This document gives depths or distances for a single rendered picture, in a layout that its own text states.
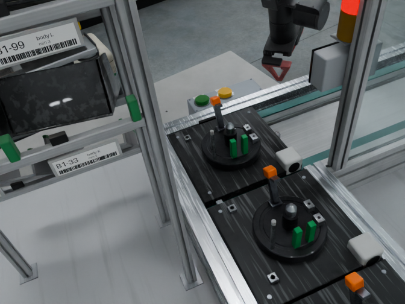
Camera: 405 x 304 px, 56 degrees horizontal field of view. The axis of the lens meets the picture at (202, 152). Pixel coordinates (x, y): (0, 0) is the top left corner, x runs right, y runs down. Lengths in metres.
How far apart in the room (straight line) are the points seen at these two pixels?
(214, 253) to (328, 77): 0.39
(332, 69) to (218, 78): 0.67
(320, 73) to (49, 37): 0.48
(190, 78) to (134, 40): 0.94
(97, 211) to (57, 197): 0.13
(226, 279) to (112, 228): 0.35
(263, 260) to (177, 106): 0.66
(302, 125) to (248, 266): 0.47
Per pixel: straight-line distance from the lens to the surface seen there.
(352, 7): 0.70
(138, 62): 0.45
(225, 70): 1.39
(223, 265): 0.75
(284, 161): 0.86
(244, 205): 0.81
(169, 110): 1.23
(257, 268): 0.73
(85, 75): 0.51
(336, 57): 0.73
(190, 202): 0.84
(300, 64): 3.02
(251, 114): 1.01
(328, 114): 1.11
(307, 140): 1.02
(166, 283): 0.85
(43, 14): 0.41
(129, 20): 0.43
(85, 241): 0.96
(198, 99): 1.07
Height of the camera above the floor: 1.61
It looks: 45 degrees down
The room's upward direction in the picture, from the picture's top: 8 degrees counter-clockwise
